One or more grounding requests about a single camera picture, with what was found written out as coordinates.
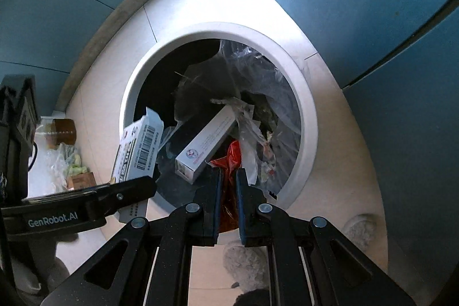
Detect grey fluffy slipper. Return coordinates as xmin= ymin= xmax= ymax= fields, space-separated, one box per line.
xmin=342 ymin=214 xmax=377 ymax=251
xmin=223 ymin=244 xmax=268 ymax=292

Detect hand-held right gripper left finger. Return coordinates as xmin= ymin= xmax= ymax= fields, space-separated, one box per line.
xmin=41 ymin=168 xmax=225 ymax=306

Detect white round trash bin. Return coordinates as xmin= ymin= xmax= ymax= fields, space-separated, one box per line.
xmin=119 ymin=22 xmax=319 ymax=219

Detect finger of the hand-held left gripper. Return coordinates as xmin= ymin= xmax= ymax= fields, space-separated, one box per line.
xmin=22 ymin=176 xmax=158 ymax=221

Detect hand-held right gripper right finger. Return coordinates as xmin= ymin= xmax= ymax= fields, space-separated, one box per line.
xmin=235 ymin=168 xmax=418 ymax=306

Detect brown jar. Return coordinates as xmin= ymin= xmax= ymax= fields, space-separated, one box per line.
xmin=45 ymin=118 xmax=77 ymax=149

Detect clear orange candy wrapper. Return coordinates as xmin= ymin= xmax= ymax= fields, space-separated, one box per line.
xmin=256 ymin=130 xmax=280 ymax=201

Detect white medicine box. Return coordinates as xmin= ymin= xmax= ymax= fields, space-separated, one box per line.
xmin=111 ymin=107 xmax=165 ymax=224

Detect white plastic wrapper red print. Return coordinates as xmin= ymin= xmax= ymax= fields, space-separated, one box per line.
xmin=210 ymin=96 xmax=264 ymax=186

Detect large clear plastic bag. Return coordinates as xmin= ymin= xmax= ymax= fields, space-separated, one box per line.
xmin=176 ymin=39 xmax=300 ymax=185

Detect red plastic packet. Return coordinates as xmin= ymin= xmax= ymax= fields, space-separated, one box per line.
xmin=210 ymin=140 xmax=248 ymax=233

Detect person's dark fleece pants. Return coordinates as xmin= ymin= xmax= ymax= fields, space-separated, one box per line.
xmin=233 ymin=288 xmax=273 ymax=306

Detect small brown cardboard box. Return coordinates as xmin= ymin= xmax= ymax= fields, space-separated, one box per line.
xmin=67 ymin=173 xmax=97 ymax=191

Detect clear plastic bag with items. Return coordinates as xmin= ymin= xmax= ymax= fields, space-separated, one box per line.
xmin=46 ymin=143 xmax=97 ymax=190

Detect long white pink toothpaste box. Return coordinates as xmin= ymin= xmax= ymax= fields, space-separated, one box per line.
xmin=175 ymin=104 xmax=239 ymax=185

